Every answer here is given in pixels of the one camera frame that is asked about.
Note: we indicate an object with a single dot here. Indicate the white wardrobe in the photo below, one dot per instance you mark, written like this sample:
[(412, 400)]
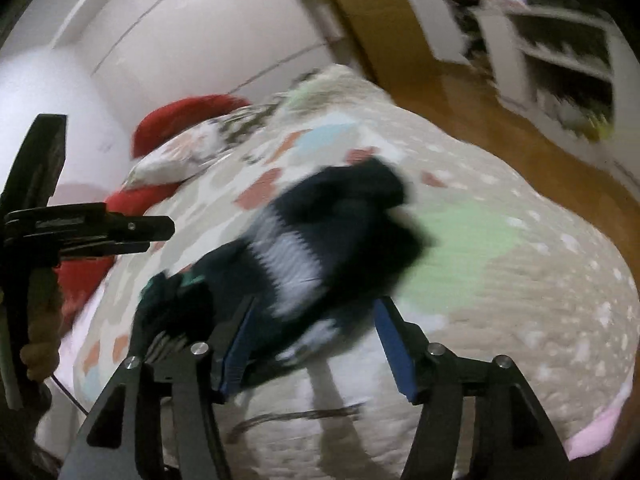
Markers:
[(200, 25)]

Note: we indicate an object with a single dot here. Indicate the pink bed sheet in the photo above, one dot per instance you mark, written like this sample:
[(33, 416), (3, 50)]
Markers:
[(595, 432)]

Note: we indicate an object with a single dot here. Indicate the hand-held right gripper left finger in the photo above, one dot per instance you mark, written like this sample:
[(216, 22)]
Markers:
[(236, 352)]

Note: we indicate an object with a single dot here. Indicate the dark patterned cloth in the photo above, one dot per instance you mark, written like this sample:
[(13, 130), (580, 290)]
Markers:
[(465, 0)]

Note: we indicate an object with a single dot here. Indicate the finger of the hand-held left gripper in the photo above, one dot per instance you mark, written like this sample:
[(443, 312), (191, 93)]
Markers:
[(105, 249), (115, 225)]

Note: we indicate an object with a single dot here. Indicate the person's left hand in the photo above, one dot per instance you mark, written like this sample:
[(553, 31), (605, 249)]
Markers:
[(42, 320)]

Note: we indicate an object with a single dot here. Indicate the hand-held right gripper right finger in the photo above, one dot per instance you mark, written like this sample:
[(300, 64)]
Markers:
[(396, 347)]

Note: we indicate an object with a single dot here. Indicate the dark navy white-striped pants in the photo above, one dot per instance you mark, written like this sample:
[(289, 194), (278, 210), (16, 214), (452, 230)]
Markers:
[(320, 260)]

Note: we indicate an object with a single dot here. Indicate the white shelf unit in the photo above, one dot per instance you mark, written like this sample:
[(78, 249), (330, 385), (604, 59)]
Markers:
[(560, 60)]

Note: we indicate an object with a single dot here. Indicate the red pillow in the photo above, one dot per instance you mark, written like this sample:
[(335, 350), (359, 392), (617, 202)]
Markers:
[(175, 115)]

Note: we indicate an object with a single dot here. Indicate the heart-print quilted blanket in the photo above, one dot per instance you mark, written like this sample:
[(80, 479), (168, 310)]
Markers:
[(500, 285)]

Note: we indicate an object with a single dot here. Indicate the floral white pillow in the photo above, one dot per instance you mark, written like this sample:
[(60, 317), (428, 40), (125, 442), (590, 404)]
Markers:
[(185, 155)]

